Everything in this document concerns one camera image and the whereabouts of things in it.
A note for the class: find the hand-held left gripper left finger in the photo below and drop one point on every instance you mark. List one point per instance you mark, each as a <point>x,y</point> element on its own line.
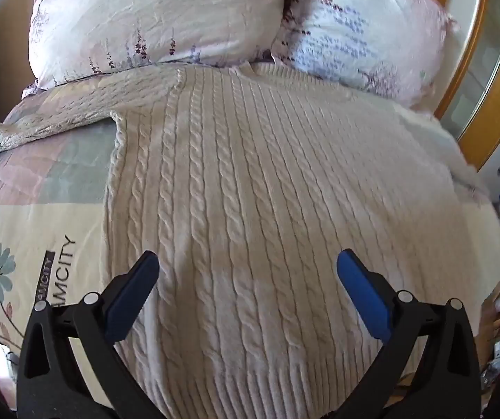
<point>130,290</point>

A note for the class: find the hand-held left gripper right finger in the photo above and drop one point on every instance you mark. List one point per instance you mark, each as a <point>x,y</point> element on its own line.
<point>365,294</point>

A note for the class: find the patchwork floral bed sheet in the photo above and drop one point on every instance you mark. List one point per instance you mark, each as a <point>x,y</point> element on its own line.
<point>27,209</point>

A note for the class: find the floral pillow with purple sprigs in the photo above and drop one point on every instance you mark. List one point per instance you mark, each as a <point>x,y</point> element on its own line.
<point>359,30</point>

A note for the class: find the floral pillow with green flowers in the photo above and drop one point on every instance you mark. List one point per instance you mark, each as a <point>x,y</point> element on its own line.
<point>154,17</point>

